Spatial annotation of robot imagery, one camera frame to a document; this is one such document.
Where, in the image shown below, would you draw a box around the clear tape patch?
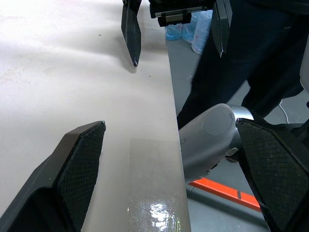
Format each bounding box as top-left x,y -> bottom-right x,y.
126,137 -> 186,232

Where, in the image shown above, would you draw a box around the blue translucent plastic bag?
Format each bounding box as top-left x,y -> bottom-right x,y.
165,22 -> 184,41
181,10 -> 214,55

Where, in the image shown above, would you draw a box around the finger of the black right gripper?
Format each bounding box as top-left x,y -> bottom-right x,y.
211,0 -> 233,58
121,0 -> 142,68

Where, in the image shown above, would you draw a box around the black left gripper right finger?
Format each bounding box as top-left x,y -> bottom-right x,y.
236,118 -> 309,232

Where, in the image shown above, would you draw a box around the orange floor strip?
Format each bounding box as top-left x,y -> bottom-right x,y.
187,177 -> 263,213

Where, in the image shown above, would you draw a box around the silver robot body housing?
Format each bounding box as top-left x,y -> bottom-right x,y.
178,103 -> 255,186

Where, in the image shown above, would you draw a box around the dark blue trousers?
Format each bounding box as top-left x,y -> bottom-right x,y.
176,0 -> 309,123

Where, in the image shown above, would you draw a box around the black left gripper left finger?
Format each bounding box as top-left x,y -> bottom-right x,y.
0,120 -> 107,232

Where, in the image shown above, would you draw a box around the white floor cable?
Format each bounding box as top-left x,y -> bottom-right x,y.
278,97 -> 291,124

